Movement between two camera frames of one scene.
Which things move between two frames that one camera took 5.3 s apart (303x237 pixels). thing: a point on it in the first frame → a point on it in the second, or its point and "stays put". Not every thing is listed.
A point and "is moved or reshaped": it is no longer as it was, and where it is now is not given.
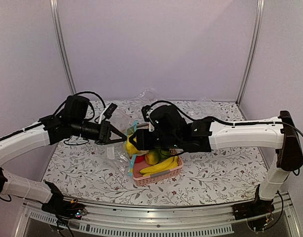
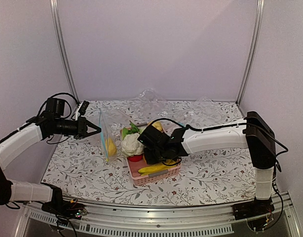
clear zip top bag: [119, 155] is moved or reshaped
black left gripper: [104, 134] → [81, 132]
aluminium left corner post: [58, 35] stays put
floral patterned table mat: [102, 172] stays put
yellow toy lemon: [130, 148] → [110, 147]
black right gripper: [142, 143] → [148, 159]
